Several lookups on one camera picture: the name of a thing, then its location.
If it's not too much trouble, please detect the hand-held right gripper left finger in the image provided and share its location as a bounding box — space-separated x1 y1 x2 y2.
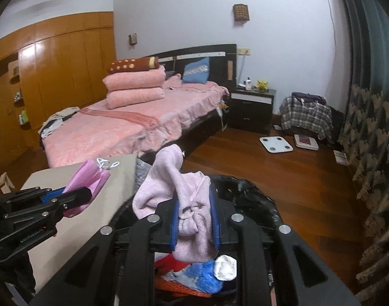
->
29 196 182 306

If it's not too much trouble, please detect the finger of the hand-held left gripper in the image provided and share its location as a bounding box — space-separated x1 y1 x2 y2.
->
0 187 68 212
3 186 93 230

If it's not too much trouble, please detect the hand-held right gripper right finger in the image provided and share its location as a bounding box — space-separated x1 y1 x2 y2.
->
209 185 362 306

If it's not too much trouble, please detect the pink face mask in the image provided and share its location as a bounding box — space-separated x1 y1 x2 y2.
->
62 158 120 218

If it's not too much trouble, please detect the red cloth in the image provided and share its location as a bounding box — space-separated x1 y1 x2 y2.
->
154 254 190 275

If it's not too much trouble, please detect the pink towel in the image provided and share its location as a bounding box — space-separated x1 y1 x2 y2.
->
132 144 219 262

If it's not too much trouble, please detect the black bin with black liner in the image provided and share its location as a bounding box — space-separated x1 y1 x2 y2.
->
108 175 284 306

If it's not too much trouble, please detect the white plastic bag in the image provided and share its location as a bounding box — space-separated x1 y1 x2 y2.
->
214 255 238 282

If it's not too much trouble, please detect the orange mesh scrap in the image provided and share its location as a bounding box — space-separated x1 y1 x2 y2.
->
154 277 208 298

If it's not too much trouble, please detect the small wooden stool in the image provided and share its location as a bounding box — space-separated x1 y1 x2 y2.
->
0 171 15 195

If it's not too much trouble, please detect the grey quilted cloth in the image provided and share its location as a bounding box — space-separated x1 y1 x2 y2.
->
135 158 158 187

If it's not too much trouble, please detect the pile of clothes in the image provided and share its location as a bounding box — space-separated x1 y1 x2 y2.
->
38 107 80 139

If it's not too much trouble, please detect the bed with pink bedspread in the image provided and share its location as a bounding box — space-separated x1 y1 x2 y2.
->
40 81 230 168

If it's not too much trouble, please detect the white bathroom scale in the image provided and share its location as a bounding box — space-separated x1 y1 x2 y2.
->
259 135 294 154

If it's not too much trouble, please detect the pink folded blanket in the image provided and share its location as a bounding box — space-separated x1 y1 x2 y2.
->
102 65 166 91
105 87 166 109

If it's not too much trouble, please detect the black and white nightstand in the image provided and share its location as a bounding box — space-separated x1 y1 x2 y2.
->
226 87 277 135

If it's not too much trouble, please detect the bathroom scale with maroon panel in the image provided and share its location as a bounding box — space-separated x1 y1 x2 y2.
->
293 134 319 151

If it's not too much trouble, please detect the wooden wardrobe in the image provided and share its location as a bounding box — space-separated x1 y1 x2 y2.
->
0 11 117 166

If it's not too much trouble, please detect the plaid bag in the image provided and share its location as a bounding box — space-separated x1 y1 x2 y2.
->
280 92 333 141

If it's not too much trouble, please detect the brown dotted bolster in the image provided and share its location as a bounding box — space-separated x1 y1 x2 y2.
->
106 56 160 74

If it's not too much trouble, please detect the blue pillow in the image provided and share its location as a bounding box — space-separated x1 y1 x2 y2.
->
182 57 211 83

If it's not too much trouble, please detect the black headboard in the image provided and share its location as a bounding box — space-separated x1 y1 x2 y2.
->
156 44 238 86

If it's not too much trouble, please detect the dark patterned curtain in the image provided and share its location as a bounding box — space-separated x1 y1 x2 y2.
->
333 0 389 294

